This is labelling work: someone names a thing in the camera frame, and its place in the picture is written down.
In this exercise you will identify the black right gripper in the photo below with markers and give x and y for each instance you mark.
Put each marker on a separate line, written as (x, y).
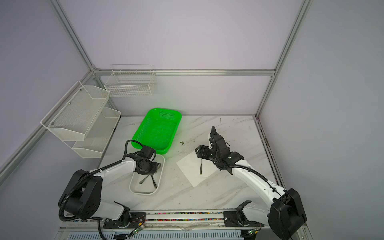
(201, 150)

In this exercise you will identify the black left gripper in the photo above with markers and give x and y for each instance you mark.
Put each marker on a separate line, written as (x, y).
(153, 170)

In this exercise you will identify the silver spoon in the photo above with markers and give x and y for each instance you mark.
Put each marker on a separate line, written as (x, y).
(143, 180)

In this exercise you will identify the silver fork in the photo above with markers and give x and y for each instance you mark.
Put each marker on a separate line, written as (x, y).
(201, 166)

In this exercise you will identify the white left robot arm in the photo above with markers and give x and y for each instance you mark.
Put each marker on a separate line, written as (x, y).
(83, 196)

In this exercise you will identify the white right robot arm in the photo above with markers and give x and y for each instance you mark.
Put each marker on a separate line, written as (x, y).
(285, 213)

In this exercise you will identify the white rectangular tray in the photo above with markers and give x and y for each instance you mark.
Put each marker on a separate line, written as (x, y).
(147, 188)

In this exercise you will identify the green plastic basket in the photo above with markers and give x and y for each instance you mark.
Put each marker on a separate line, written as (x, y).
(158, 129)

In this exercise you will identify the white mesh lower shelf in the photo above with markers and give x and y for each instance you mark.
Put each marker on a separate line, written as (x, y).
(99, 136)

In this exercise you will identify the white mesh shelf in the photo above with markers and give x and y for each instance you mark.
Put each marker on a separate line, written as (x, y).
(99, 136)
(72, 118)

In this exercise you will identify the white mesh upper shelf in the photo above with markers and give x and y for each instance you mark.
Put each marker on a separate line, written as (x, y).
(72, 118)

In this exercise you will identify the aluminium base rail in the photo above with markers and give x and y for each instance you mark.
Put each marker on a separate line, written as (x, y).
(167, 225)

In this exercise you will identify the white wire basket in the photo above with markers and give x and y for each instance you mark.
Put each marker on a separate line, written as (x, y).
(131, 81)

